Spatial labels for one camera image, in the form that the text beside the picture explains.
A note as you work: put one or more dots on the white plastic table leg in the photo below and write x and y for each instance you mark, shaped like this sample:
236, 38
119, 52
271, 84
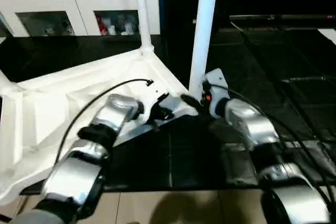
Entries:
203, 30
5, 85
142, 9

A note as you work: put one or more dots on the white plastic table top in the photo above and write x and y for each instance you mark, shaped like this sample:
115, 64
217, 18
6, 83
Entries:
52, 103

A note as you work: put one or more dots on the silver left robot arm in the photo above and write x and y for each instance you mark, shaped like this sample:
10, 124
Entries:
89, 150

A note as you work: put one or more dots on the black work mat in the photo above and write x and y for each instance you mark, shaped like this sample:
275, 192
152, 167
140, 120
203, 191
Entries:
184, 156

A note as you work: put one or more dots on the dark low furniture silver edge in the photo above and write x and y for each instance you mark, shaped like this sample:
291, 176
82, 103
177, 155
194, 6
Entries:
283, 19

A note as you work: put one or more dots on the white cabinet with glass doors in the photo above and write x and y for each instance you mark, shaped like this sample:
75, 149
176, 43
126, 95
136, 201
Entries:
63, 3

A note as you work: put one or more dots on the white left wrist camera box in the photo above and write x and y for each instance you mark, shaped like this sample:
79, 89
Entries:
156, 95

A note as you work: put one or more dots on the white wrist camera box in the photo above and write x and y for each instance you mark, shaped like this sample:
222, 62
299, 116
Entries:
212, 80
156, 95

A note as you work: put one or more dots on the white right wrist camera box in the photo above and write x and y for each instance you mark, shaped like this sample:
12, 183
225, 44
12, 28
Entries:
212, 80

